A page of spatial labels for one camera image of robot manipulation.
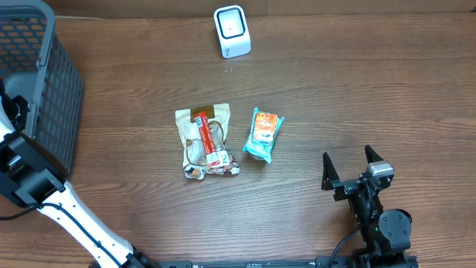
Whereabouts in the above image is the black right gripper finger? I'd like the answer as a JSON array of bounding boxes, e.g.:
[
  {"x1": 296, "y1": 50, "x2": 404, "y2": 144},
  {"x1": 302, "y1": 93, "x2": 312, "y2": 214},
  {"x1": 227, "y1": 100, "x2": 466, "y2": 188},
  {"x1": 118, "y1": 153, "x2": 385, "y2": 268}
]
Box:
[
  {"x1": 321, "y1": 153, "x2": 340, "y2": 191},
  {"x1": 364, "y1": 144, "x2": 383, "y2": 164}
]

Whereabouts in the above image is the teal orange snack pack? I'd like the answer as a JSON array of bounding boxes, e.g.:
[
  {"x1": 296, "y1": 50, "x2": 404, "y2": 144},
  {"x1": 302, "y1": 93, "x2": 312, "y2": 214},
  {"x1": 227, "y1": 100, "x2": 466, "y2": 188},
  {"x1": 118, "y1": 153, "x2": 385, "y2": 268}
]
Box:
[{"x1": 242, "y1": 107, "x2": 285, "y2": 163}]

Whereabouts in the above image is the red stick snack packet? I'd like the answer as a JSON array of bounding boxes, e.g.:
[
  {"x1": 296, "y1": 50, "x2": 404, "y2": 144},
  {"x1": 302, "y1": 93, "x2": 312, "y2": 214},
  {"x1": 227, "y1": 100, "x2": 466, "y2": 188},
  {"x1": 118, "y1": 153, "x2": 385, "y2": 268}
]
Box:
[{"x1": 194, "y1": 111, "x2": 230, "y2": 168}]

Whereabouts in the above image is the beige brown snack pouch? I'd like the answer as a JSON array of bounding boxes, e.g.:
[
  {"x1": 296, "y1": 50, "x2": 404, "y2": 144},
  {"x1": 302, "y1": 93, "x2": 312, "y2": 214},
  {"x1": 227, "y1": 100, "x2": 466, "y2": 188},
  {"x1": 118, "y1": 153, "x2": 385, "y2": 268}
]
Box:
[{"x1": 175, "y1": 103, "x2": 240, "y2": 180}]

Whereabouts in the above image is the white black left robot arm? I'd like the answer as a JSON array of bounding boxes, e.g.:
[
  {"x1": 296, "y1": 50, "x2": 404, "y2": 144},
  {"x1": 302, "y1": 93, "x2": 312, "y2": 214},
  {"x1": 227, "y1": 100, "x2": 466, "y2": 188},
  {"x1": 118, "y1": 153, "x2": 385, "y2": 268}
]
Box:
[{"x1": 1, "y1": 84, "x2": 158, "y2": 268}]

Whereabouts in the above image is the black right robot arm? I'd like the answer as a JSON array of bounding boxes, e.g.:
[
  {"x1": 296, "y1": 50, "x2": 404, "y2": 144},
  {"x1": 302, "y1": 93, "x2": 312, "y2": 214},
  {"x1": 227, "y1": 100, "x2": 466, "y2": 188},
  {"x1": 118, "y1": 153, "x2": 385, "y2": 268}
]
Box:
[{"x1": 316, "y1": 145, "x2": 419, "y2": 268}]

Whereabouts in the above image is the white barcode scanner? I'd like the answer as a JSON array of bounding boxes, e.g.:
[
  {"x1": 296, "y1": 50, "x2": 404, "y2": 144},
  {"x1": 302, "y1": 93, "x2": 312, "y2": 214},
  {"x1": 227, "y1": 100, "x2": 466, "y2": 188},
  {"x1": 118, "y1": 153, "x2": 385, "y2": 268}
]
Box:
[{"x1": 213, "y1": 4, "x2": 251, "y2": 59}]

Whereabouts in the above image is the grey plastic shopping basket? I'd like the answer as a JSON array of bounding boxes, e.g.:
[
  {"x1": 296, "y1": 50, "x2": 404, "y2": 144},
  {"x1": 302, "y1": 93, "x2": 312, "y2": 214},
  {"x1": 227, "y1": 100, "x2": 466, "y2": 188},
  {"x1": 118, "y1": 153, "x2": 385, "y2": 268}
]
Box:
[{"x1": 1, "y1": 1, "x2": 84, "y2": 170}]

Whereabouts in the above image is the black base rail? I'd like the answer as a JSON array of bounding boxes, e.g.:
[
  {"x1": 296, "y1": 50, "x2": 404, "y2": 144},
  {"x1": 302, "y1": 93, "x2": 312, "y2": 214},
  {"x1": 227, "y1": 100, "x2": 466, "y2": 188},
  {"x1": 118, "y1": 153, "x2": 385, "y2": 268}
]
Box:
[{"x1": 89, "y1": 255, "x2": 419, "y2": 268}]

